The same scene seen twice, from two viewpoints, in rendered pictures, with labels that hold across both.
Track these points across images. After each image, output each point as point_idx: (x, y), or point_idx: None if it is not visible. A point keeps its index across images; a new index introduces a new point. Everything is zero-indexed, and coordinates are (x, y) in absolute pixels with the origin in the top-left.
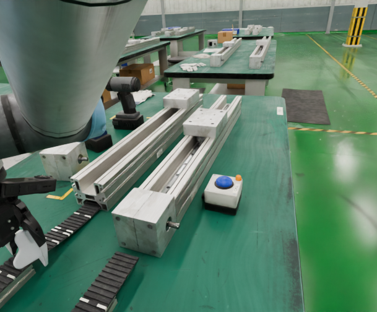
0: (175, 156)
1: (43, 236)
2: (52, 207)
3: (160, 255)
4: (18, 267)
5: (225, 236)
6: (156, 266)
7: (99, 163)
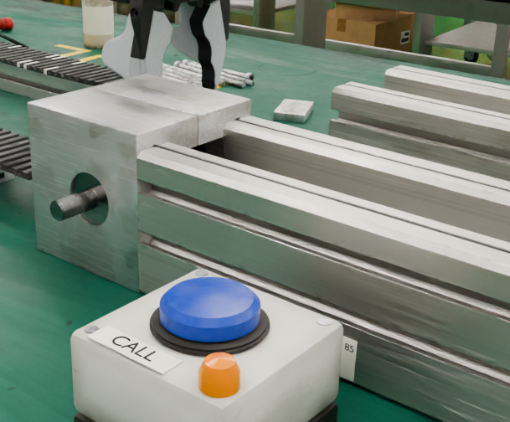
0: (508, 202)
1: (138, 38)
2: None
3: (36, 237)
4: (102, 56)
5: None
6: (14, 240)
7: (495, 95)
